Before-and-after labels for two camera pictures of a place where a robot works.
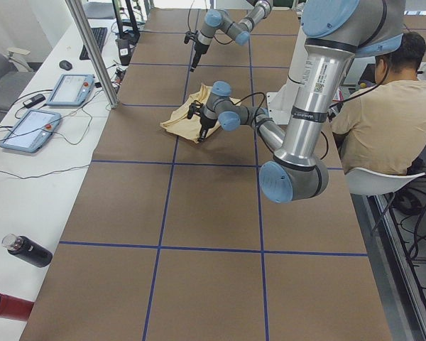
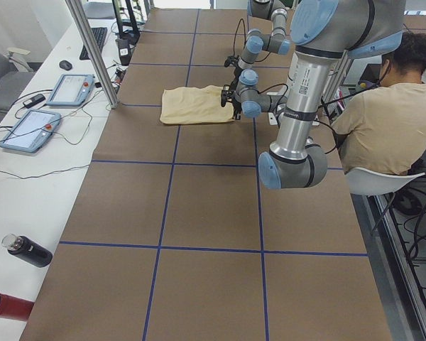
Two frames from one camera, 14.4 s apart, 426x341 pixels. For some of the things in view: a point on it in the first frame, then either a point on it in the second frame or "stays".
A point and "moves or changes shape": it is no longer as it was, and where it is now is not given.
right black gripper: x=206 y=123 to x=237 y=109
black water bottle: x=27 y=249 stays
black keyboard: x=99 y=35 stays
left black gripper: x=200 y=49 to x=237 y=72
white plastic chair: x=363 y=182 stays
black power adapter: x=33 y=101 stays
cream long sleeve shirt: x=178 y=122 moves or changes shape
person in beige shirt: x=384 y=126 stays
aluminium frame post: x=98 y=61 stays
